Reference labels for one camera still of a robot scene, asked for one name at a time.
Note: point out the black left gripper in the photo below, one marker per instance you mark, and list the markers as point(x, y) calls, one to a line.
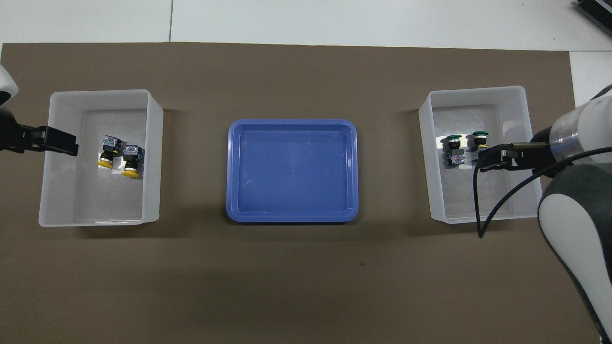
point(24, 138)

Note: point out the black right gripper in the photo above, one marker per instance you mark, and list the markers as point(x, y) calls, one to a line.
point(526, 161)

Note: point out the green push button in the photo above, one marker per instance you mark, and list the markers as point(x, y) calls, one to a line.
point(453, 153)
point(479, 134)

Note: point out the yellow push button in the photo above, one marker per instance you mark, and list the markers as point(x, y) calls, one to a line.
point(109, 143)
point(131, 155)

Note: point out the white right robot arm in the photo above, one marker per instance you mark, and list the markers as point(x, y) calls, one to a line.
point(573, 215)

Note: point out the translucent plastic box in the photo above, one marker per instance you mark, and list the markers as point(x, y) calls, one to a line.
point(48, 191)
point(432, 191)

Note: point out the grey ribbed device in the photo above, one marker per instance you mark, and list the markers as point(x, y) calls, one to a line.
point(597, 12)

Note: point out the blue plastic tray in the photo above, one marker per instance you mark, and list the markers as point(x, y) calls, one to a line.
point(291, 172)

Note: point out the brown table mat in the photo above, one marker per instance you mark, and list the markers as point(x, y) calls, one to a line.
point(306, 286)

